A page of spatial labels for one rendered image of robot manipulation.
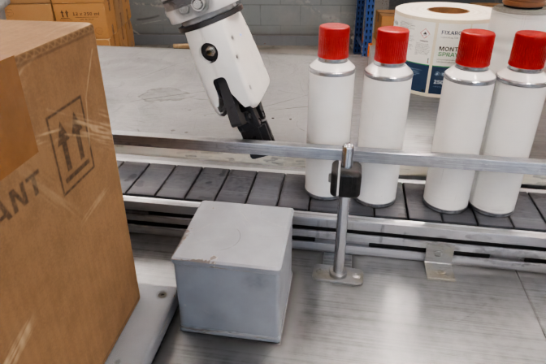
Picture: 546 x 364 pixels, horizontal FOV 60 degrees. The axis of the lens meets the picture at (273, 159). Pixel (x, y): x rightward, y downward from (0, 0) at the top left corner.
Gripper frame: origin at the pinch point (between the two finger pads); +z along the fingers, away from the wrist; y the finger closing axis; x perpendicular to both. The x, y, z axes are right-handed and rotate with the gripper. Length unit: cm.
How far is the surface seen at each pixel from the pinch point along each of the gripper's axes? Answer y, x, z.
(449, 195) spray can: -2.8, -19.8, 11.5
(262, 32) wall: 427, 100, 50
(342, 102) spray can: -1.7, -11.2, -2.3
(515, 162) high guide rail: -4.4, -26.7, 8.1
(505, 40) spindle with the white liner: 24.5, -33.8, 4.2
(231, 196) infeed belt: -2.8, 5.2, 5.2
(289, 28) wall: 431, 73, 56
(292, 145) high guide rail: -4.3, -4.8, 0.1
